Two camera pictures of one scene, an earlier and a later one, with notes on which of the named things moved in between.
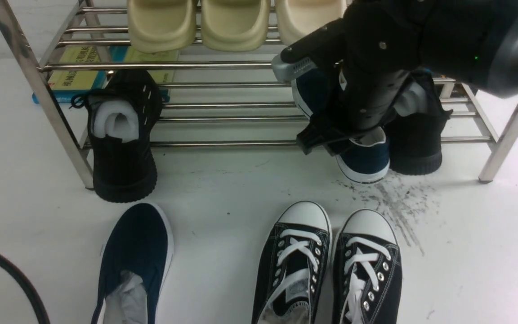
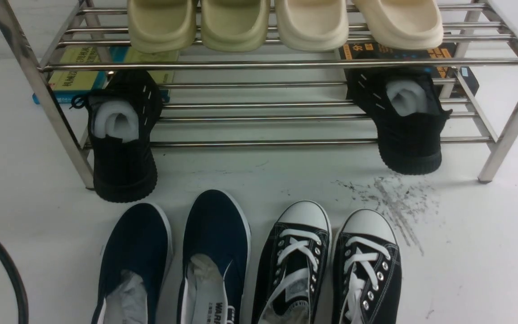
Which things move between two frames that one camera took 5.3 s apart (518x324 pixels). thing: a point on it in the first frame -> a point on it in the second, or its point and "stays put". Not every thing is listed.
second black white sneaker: x=367 y=270 stays put
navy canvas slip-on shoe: x=136 y=261 stays put
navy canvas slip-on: x=318 y=92 -> x=216 y=261
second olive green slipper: x=235 y=25 stays put
